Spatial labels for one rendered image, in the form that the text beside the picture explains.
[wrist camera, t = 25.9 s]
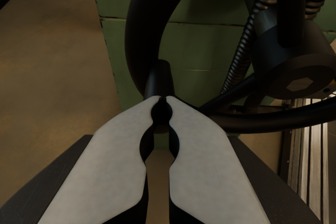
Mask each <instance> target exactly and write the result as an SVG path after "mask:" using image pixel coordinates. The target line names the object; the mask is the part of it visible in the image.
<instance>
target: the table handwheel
mask: <svg viewBox="0 0 336 224"><path fill-rule="evenodd" d="M180 1H181V0H130V3H129V7H128V12H127V16H126V23H125V33H124V51H125V58H126V63H127V67H128V70H129V73H130V76H131V78H132V81H133V83H134V84H135V86H136V88H137V90H138V91H139V93H140V94H141V95H142V96H143V97H144V94H145V89H146V83H147V79H148V75H149V72H150V67H151V63H152V62H153V61H155V60H158V59H159V58H158V57H159V48H160V43H161V39H162V35H163V32H164V30H165V27H166V25H167V23H168V21H169V19H170V17H171V15H172V13H173V12H174V10H175V8H176V7H177V5H178V4H179V2H180ZM244 1H245V4H246V7H247V10H248V13H250V12H251V11H252V9H251V8H252V6H253V5H254V1H255V0H244ZM305 9H306V0H277V4H276V5H272V6H269V7H268V8H267V9H265V10H260V11H259V13H258V14H257V15H255V14H254V20H253V21H252V22H253V27H254V30H255V33H256V36H257V39H256V40H255V42H254V43H253V45H252V46H251V49H250V52H249V56H250V60H251V63H252V66H253V70H254V73H252V74H251V75H249V76H248V77H246V78H245V79H243V80H242V81H240V82H239V83H237V84H236V85H234V86H233V87H231V88H230V89H228V90H227V91H225V92H224V93H222V94H221V95H219V96H217V97H216V98H214V99H212V100H210V101H209V102H207V103H205V104H204V105H202V106H200V107H196V106H193V105H191V104H189V103H187V102H185V101H183V100H182V99H180V98H179V97H177V96H175V98H176V99H178V100H180V101H182V102H183V103H185V104H187V105H188V106H190V107H192V108H193V109H195V110H197V111H199V112H200V113H202V114H204V115H205V116H207V117H208V118H210V119H211V120H212V121H214V122H215V123H216V124H217V125H219V126H220V127H221V128H222V129H223V130H224V131H225V132H226V133H227V134H262V133H273V132H282V131H289V130H295V129H301V128H306V127H311V126H315V125H320V124H324V123H328V122H332V121H336V96H333V97H330V98H327V99H324V100H321V101H318V102H315V103H312V104H308V105H304V106H300V107H296V108H292V109H287V110H282V111H276V112H268V113H258V114H228V113H219V112H218V111H220V110H222V109H223V108H225V107H227V106H229V105H231V104H232V103H234V102H236V101H238V100H240V99H242V98H244V97H246V96H248V95H250V94H252V93H254V92H256V91H258V90H260V91H261V93H263V94H264V95H266V96H268V97H271V98H274V99H278V100H293V99H299V98H303V97H306V96H309V95H312V94H314V93H316V92H318V91H320V90H322V89H323V88H325V87H326V86H327V85H329V84H330V83H331V82H332V80H333V79H334V78H335V76H336V53H335V52H334V50H333V48H332V47H331V45H330V43H329V42H328V40H327V38H326V37H325V35H324V34H323V32H322V30H321V29H320V27H319V26H318V25H317V24H316V23H315V22H313V21H310V20H306V19H305Z"/></svg>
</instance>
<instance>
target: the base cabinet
mask: <svg viewBox="0 0 336 224"><path fill-rule="evenodd" d="M99 20H100V24H101V28H102V32H103V36H104V41H105V45H106V49H107V53H108V57H109V61H110V65H111V69H112V73H113V77H114V81H115V85H116V89H117V93H118V97H119V101H120V105H121V109H122V112H124V111H126V110H128V109H130V108H132V107H133V106H135V105H137V104H139V103H141V102H143V99H144V97H143V96H142V95H141V94H140V92H139V91H138V89H137V88H136V86H135V84H134V82H133V80H132V77H131V75H130V72H129V69H128V66H127V61H126V55H125V26H126V19H123V18H107V17H100V18H99ZM244 28H245V26H238V25H221V24H205V23H189V22H172V21H168V22H167V24H166V26H165V29H164V31H163V34H162V37H161V41H160V45H159V51H158V59H159V60H165V61H167V62H169V64H170V69H171V74H172V79H173V84H174V91H175V95H176V96H177V97H179V98H180V99H181V100H183V101H185V102H187V103H188V104H190V105H193V106H195V107H198V108H199V107H201V106H202V105H204V104H206V103H207V102H209V101H211V100H212V99H214V98H216V97H218V96H219V95H220V92H221V90H222V87H223V84H224V82H225V79H226V76H227V73H228V71H229V68H230V65H231V63H232V60H233V57H234V54H235V52H236V49H237V46H238V44H239V41H240V38H241V36H242V33H243V31H244ZM322 32H323V34H324V36H325V37H326V39H327V40H328V42H329V44H331V43H332V42H333V41H334V40H335V39H336V31H322ZM275 99H276V98H272V97H269V96H265V97H264V99H263V101H262V102H261V103H260V105H264V106H269V105H270V104H271V103H272V102H273V101H274V100H275ZM153 136H154V149H153V150H167V151H169V150H170V149H169V132H167V133H163V134H156V133H154V134H153Z"/></svg>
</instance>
